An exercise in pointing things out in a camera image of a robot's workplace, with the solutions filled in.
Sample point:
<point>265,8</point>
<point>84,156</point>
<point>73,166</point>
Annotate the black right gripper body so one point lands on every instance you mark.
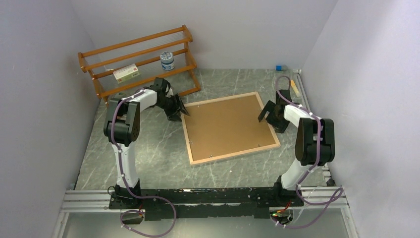
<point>276,122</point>

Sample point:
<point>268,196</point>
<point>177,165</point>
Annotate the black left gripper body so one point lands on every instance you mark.
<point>171,106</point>

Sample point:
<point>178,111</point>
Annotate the light wooden picture frame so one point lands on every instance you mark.
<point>229,157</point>

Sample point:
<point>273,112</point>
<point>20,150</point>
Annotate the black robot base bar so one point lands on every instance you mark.
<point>158,204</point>

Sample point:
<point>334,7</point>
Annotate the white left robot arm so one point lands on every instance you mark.
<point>122,128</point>

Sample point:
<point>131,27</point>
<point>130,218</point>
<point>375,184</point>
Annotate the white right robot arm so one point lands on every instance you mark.
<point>315,139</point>

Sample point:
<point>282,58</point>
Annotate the small yellow wooden stick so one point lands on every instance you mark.
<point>295,88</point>

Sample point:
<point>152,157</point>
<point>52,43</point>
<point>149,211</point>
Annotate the blue capped small bottle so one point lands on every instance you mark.
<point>281,68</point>

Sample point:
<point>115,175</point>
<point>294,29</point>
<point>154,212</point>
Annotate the white blue jar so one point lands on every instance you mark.
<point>167,60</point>

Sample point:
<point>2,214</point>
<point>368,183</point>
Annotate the orange wooden shelf rack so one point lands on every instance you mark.
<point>144,52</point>

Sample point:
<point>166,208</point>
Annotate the white green box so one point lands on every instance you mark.
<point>126,73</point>

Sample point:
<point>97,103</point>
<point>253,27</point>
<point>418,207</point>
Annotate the clear tape roll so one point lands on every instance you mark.
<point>118,96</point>

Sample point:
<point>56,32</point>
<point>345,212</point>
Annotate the aluminium rail frame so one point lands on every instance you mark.
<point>320,198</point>

